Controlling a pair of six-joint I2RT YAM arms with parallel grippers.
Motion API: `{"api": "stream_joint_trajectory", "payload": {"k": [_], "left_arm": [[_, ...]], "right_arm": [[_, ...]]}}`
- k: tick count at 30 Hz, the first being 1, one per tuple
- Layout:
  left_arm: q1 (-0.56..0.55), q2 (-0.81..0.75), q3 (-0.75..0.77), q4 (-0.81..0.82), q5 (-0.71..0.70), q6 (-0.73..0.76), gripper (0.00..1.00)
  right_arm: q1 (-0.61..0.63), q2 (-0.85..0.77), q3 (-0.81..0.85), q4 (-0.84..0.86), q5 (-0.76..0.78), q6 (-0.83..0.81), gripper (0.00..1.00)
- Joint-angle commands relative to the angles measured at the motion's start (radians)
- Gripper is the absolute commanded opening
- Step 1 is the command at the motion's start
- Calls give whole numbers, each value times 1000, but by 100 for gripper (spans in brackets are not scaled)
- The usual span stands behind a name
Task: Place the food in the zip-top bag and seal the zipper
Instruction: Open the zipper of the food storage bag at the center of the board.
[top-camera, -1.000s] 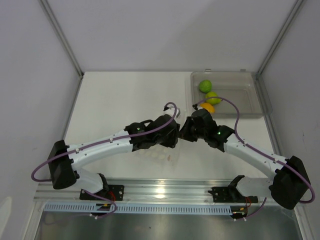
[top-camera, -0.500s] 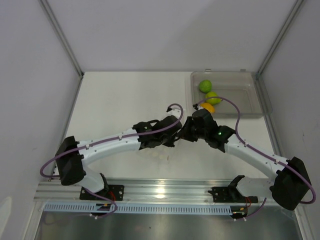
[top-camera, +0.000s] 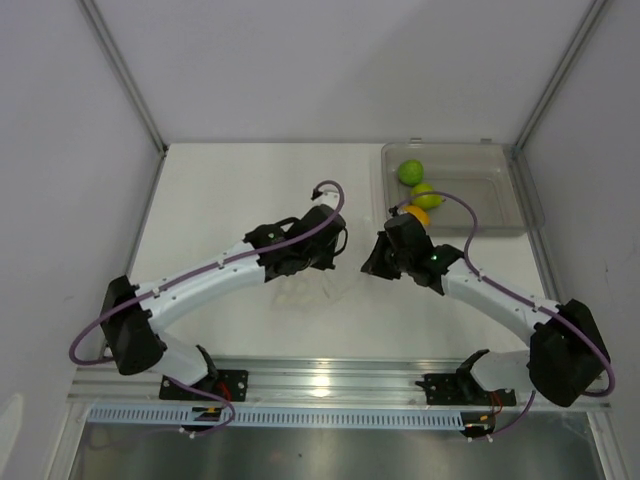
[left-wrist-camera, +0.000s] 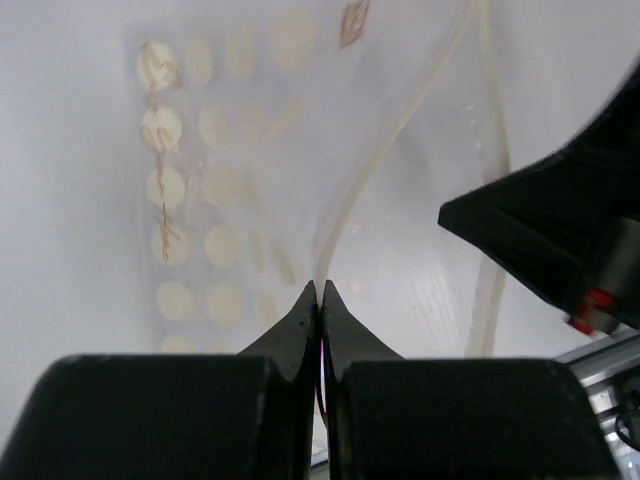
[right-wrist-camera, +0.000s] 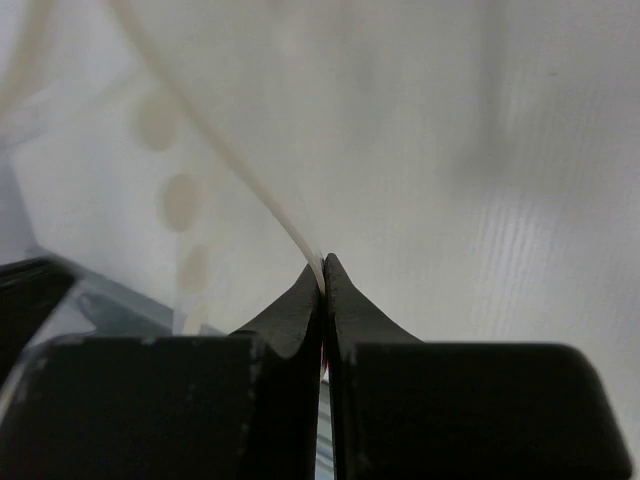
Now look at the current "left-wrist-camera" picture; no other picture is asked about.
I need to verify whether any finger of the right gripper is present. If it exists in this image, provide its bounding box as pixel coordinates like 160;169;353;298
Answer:
438;68;639;313

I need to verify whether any clear zip top bag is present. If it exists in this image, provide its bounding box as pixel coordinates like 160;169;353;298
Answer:
123;1;509;357

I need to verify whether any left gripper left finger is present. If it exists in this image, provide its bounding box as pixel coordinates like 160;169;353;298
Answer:
1;284;319;479

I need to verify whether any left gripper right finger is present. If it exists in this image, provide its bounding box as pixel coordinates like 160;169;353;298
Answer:
322;282;621;479

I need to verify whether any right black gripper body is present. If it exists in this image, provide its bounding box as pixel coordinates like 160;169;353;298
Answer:
566;204;639;335

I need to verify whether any aluminium mounting rail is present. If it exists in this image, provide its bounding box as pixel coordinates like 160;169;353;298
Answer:
557;330;639;479

